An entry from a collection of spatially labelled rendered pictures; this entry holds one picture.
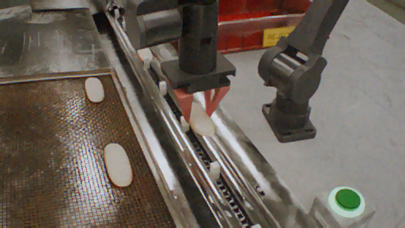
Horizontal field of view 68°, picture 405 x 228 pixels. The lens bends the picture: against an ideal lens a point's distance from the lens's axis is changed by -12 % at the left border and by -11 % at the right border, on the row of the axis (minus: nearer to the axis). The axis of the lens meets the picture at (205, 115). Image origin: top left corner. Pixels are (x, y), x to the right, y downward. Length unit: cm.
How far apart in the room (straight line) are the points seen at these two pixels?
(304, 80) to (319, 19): 12
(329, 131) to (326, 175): 13
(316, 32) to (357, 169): 27
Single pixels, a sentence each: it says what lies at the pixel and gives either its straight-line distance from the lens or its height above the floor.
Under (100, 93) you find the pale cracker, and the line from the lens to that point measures 70.
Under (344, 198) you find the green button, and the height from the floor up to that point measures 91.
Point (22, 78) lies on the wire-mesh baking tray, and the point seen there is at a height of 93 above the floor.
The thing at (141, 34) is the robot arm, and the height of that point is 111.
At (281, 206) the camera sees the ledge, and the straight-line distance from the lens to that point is 53.
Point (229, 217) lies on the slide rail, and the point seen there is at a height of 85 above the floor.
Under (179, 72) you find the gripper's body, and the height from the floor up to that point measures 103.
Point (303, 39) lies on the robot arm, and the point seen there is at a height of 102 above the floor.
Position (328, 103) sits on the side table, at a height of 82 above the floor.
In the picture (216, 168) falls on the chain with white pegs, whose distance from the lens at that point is 57.
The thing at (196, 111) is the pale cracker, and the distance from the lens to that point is 57.
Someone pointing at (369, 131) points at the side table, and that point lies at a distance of 80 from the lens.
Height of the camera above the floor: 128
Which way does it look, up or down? 37 degrees down
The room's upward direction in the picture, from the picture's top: straight up
